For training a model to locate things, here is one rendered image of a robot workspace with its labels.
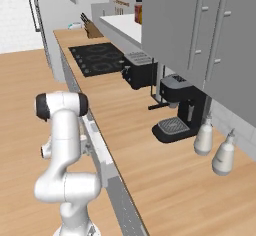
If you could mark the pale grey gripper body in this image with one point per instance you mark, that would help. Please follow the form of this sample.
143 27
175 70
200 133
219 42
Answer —
85 139

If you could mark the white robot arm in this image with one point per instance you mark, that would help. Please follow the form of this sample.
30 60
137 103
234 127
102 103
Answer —
65 136

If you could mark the white drawer front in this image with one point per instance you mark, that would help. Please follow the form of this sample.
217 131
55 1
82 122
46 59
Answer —
101 156

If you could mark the white dining counter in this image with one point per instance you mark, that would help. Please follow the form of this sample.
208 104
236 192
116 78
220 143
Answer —
123 25

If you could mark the grey base cupboard run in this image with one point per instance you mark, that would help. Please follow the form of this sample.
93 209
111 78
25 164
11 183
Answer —
125 206

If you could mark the black hob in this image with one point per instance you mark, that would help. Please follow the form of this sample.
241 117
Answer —
98 58

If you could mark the black toaster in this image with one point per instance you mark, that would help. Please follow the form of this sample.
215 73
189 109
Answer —
141 71

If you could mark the black coffee machine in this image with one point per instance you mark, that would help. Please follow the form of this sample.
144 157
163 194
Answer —
186 110

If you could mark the wooden knife block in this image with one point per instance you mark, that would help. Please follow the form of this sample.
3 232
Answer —
91 29

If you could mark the small white teal object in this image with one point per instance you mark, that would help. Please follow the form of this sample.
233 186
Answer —
75 25

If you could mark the white spray bottle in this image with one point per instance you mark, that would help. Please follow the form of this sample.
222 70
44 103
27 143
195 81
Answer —
224 156
203 138

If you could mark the red jar with black lid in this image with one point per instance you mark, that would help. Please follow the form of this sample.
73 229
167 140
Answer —
138 11

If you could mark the grey wall cupboard door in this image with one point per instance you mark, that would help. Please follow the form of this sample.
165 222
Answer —
166 26
238 46

